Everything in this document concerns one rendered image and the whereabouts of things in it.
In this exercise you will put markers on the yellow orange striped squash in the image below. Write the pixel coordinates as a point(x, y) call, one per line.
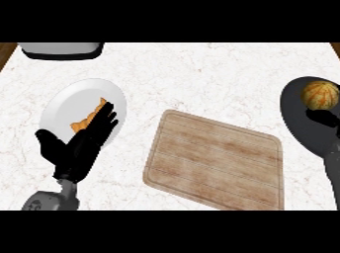
point(319, 95)

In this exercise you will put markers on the orange food piece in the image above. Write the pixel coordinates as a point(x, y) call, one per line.
point(85, 122)

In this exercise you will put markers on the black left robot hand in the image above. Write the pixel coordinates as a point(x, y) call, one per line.
point(79, 148)

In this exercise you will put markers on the pale appliance with dark base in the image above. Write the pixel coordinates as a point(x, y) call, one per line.
point(59, 50)

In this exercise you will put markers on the dark grey pan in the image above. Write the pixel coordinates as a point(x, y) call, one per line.
point(302, 125)

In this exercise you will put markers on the wooden cutting board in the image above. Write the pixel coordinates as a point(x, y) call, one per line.
point(215, 161)

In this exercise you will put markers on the white round plate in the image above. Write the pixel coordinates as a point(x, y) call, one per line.
point(73, 105)

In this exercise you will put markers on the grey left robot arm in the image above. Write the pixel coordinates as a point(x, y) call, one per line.
point(54, 199)

